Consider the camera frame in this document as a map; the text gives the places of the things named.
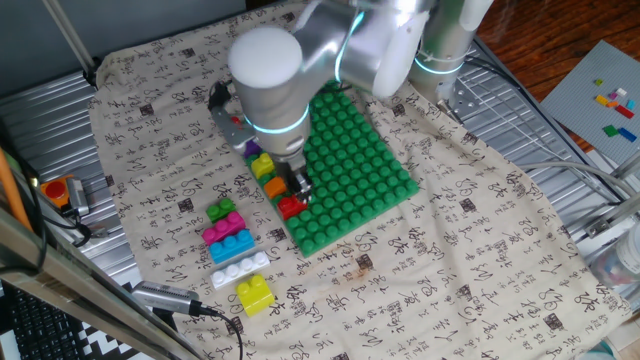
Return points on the black rod clamp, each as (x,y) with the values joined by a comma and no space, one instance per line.
(91,75)

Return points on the blue three-stud block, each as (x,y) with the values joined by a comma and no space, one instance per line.
(230,247)

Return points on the green studded baseplate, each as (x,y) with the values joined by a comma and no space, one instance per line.
(350,185)

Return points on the purple block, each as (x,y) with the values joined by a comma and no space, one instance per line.
(251,148)

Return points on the clear plastic jar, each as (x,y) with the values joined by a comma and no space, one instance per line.
(622,262)

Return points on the black keyboard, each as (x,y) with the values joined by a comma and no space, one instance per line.
(40,330)

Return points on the green two-stud block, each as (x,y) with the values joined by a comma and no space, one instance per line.
(220,211)

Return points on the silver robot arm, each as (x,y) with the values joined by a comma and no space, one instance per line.
(270,70)

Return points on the red two-stud block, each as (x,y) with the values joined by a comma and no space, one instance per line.
(290,207)

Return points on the black white pattern board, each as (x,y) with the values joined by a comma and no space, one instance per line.
(107,345)

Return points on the aluminium frame bar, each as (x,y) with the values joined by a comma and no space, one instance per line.
(627,165)

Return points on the grey depth camera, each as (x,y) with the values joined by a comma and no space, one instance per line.
(165,297)

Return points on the aluminium bar with bracket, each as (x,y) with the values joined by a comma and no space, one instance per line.
(612,217)

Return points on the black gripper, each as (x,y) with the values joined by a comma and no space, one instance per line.
(290,167)

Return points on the white four-stud block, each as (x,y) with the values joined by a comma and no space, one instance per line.
(237,270)

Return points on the large yellow two-stud block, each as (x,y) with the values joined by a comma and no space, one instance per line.
(255,297)

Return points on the flat blue brick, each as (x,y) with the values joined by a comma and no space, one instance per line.
(627,134)

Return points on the small yellow block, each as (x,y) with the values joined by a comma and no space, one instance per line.
(262,166)

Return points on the flat red brick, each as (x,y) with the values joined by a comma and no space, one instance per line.
(624,111)

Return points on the orange pole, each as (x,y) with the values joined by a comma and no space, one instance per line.
(12,195)

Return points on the teal round container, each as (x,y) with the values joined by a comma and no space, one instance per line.
(600,352)

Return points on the pink three-stud block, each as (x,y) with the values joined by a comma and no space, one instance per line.
(222,229)

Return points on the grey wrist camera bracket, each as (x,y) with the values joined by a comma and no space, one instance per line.
(227,127)

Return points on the blurred metal frame bar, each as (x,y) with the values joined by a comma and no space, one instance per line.
(75,295)

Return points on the tiny orange brick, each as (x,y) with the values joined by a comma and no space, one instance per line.
(612,104)

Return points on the beige calligraphy print cloth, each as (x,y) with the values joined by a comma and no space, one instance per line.
(450,250)

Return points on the tiny cyan brick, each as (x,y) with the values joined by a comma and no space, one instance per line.
(630,104)

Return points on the tiny yellow brick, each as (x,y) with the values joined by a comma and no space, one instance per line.
(601,100)

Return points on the grey flat brick baseplate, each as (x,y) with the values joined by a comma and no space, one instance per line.
(575,105)

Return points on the silver metal box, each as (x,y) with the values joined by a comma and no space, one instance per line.
(78,196)

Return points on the orange block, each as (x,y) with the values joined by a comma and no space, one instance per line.
(274,187)

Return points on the grey slanted rod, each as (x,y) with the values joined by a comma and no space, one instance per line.
(70,37)

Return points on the tiny white brick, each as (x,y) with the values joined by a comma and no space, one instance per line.
(621,92)

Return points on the flat green brick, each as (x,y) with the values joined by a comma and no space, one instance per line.
(610,130)

